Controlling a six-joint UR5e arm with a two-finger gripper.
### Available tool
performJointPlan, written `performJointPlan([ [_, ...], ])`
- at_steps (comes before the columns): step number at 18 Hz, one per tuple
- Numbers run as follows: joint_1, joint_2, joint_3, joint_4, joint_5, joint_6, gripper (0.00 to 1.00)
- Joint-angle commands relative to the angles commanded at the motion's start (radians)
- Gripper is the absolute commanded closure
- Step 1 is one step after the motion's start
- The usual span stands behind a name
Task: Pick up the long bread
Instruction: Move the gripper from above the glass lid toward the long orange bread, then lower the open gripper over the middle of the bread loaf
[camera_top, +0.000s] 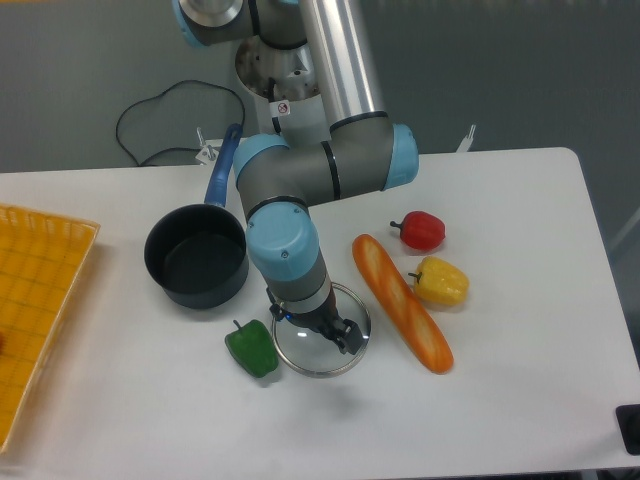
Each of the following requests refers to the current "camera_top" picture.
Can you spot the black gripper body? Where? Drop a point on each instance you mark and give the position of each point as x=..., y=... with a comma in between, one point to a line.
x=308, y=313

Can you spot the long orange baguette bread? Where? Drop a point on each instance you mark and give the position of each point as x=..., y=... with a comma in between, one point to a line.
x=415, y=325

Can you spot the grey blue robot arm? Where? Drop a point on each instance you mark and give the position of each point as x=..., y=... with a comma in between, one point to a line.
x=277, y=182

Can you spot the glass pot lid blue knob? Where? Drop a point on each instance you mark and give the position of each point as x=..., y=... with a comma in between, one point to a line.
x=310, y=353

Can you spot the green bell pepper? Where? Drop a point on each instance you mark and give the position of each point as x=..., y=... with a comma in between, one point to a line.
x=252, y=347

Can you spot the yellow bell pepper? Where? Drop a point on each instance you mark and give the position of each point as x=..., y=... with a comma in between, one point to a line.
x=438, y=281

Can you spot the red bell pepper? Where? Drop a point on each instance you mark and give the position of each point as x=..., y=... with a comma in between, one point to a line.
x=421, y=230

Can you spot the black object at table corner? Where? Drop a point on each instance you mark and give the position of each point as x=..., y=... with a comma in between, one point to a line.
x=628, y=417

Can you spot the yellow plastic basket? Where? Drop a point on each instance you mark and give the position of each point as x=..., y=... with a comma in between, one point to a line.
x=42, y=255

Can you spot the dark saucepan blue handle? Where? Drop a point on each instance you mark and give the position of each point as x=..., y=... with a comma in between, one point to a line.
x=197, y=253

